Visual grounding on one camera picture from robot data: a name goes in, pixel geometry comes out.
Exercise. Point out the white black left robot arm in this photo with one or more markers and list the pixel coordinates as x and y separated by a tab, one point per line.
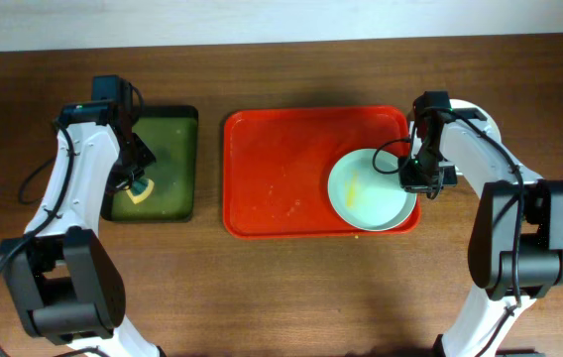
63	284

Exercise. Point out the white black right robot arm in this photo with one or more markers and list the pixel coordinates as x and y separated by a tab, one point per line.
515	252

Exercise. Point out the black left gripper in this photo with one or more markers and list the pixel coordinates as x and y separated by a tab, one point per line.
130	175

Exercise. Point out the cream white plate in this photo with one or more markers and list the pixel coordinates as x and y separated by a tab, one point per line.
463	104

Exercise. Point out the pale green plate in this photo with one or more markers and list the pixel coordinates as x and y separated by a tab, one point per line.
364	196

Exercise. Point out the red plastic serving tray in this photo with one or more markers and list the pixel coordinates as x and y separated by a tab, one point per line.
276	164

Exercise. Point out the yellow green scrub sponge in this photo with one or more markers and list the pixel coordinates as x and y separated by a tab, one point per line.
140	189

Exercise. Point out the black base block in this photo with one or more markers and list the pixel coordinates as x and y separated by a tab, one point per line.
520	353

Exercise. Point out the black tray with soapy water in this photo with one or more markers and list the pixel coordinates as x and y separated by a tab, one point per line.
170	132

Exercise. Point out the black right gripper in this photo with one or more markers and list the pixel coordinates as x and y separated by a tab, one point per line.
414	181

